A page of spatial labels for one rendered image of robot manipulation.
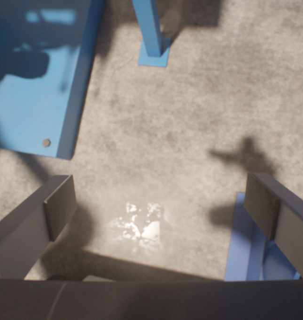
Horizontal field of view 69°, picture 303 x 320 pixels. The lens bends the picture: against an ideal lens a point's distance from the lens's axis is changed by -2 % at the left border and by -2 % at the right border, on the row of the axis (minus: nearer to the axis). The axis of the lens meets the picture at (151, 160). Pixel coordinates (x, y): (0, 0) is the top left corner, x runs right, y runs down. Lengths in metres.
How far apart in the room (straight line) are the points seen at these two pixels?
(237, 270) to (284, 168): 0.43
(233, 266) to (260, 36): 0.94
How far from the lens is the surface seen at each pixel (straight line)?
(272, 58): 1.13
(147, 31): 0.94
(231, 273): 0.98
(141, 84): 1.04
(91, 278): 0.98
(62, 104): 0.99
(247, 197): 0.17
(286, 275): 0.71
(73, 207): 0.17
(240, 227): 0.95
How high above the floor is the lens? 0.93
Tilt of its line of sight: 79 degrees down
